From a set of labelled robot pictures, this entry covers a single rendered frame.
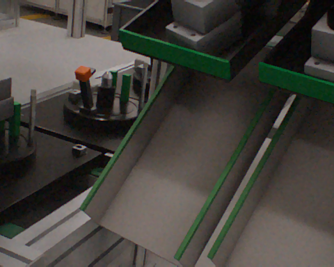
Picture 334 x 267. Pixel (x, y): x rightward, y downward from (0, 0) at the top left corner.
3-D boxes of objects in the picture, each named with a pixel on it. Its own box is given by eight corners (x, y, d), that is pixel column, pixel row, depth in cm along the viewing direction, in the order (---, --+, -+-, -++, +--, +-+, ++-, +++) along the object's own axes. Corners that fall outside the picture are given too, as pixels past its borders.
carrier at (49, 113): (127, 168, 91) (136, 90, 87) (3, 126, 100) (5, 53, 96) (191, 126, 112) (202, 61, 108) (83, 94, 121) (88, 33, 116)
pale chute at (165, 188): (191, 274, 61) (177, 259, 58) (96, 223, 68) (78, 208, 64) (310, 60, 70) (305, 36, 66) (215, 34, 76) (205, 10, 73)
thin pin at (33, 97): (31, 147, 84) (34, 90, 81) (26, 146, 84) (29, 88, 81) (35, 146, 85) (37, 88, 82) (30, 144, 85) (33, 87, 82)
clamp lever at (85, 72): (90, 111, 99) (83, 74, 94) (80, 108, 99) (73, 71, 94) (101, 99, 101) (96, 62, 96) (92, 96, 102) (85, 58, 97)
